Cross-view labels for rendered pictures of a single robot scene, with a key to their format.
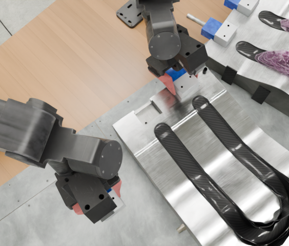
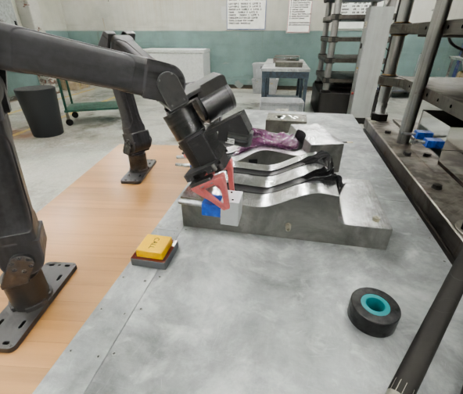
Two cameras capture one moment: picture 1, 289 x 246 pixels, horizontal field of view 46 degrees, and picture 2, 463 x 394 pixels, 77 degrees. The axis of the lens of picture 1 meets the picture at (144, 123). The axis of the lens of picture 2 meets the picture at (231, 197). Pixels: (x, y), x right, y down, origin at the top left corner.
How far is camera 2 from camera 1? 0.68 m
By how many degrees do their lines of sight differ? 51
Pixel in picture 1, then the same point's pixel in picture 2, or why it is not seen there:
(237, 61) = not seen: hidden behind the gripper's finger
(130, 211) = (241, 254)
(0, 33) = not seen: outside the picture
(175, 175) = (253, 196)
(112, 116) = (167, 220)
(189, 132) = (236, 179)
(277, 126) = not seen: hidden behind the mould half
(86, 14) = (94, 191)
